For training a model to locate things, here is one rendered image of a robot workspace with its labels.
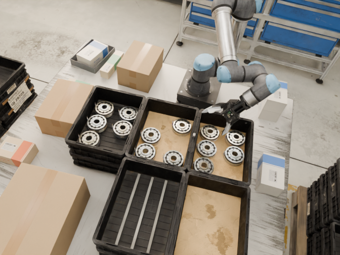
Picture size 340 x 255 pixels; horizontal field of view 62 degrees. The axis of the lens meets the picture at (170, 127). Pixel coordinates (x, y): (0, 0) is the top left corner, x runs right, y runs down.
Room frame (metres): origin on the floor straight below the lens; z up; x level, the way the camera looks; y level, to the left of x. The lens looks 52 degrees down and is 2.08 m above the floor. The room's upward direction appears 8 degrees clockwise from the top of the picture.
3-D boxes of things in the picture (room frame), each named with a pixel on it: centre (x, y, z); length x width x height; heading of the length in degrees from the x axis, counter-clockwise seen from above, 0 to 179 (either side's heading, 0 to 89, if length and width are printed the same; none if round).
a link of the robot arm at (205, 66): (1.34, -0.15, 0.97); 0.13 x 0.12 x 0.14; 103
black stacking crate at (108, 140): (0.90, 0.32, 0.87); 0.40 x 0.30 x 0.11; 174
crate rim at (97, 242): (0.47, 0.07, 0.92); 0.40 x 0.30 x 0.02; 174
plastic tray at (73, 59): (1.59, 0.62, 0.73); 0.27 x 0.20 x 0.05; 162
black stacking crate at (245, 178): (0.83, -0.27, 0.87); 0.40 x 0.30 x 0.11; 174
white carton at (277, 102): (1.33, -0.63, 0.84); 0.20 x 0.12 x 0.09; 172
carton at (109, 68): (1.52, 0.46, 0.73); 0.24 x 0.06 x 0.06; 166
